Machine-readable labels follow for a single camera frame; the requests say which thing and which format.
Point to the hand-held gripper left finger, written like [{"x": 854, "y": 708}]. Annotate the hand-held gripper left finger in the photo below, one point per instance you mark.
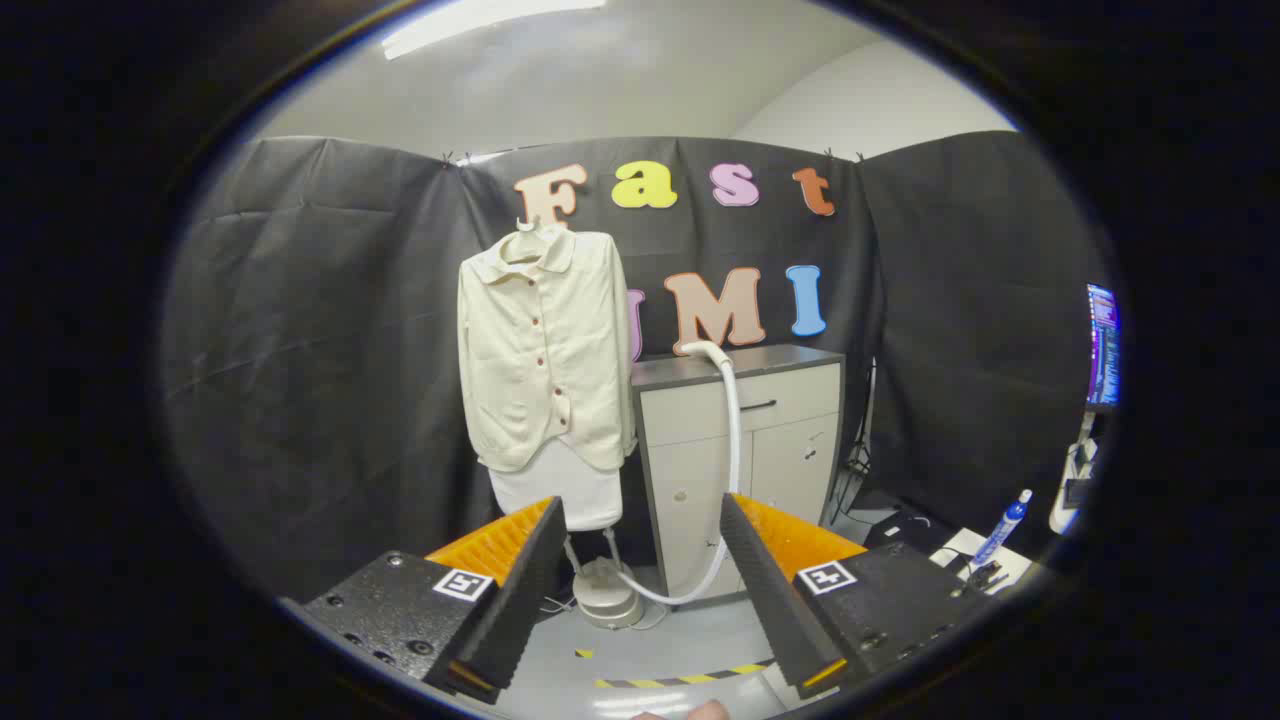
[{"x": 520, "y": 600}]

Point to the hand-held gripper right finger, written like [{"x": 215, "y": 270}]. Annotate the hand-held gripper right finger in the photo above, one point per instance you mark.
[{"x": 770, "y": 600}]

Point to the cream button-up shirt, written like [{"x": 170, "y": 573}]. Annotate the cream button-up shirt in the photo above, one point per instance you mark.
[{"x": 540, "y": 350}]

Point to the grey steamer base with poles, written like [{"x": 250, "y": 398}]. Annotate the grey steamer base with poles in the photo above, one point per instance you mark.
[{"x": 605, "y": 600}]

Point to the white clothes hanger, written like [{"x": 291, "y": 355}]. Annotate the white clothes hanger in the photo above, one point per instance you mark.
[{"x": 527, "y": 226}]

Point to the yellow black floor tape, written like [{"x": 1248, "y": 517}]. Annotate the yellow black floor tape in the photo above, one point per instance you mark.
[{"x": 680, "y": 679}]

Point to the black box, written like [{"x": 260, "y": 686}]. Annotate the black box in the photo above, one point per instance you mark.
[{"x": 900, "y": 528}]

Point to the white cabinet with grey top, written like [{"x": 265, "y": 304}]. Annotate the white cabinet with grey top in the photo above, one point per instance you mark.
[{"x": 790, "y": 450}]

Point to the black tripod stand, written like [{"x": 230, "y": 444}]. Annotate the black tripod stand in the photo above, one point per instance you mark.
[{"x": 858, "y": 460}]

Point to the white paper sheet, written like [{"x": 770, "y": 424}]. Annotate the white paper sheet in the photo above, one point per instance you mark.
[{"x": 960, "y": 548}]

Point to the white stand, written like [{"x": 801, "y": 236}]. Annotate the white stand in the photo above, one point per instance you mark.
[{"x": 1065, "y": 510}]

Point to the computer monitor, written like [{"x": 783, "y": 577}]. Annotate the computer monitor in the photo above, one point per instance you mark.
[{"x": 1103, "y": 345}]

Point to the ceiling light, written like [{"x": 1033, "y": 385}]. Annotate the ceiling light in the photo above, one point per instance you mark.
[{"x": 470, "y": 20}]

